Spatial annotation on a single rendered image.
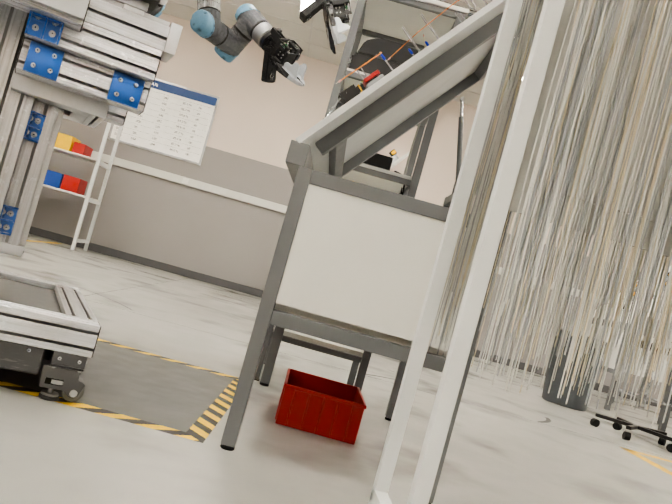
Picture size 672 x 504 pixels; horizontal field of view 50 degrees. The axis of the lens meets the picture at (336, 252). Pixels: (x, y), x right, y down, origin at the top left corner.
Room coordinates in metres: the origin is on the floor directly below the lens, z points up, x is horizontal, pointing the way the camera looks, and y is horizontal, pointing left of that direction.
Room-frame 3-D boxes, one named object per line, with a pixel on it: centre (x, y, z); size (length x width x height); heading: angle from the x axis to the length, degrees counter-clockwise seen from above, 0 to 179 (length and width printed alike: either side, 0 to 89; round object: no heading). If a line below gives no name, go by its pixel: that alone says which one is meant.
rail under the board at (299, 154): (2.57, 0.18, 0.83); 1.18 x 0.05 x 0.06; 0
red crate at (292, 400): (2.66, -0.09, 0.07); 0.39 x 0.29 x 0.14; 1
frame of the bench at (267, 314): (2.57, -0.14, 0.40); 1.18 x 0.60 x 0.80; 0
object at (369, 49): (3.40, 0.03, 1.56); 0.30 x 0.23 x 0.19; 92
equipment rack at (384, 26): (3.50, -0.03, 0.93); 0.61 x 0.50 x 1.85; 0
